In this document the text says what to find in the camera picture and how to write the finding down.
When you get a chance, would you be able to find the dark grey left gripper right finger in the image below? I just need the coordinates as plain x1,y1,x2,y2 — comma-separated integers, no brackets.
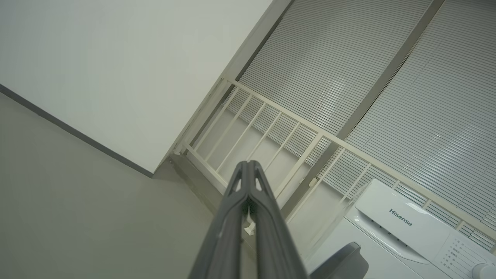
249,160,308,279

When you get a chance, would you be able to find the white Hisense detergent drawer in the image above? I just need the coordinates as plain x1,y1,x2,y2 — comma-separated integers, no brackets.
355,179,452,265

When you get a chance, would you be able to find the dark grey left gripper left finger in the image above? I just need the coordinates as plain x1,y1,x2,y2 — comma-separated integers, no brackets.
189,161,249,279

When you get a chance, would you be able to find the cream metal window railing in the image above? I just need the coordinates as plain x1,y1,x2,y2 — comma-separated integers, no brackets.
172,77,496,264

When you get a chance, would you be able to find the white front-load washing machine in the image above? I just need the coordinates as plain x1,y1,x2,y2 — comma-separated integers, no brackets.
306,178,496,279

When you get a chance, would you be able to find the grey slatted window blind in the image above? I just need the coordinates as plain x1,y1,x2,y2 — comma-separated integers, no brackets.
225,0,433,155
329,0,496,250

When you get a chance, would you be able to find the white round control knob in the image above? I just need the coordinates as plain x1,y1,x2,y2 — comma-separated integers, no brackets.
472,263,496,279

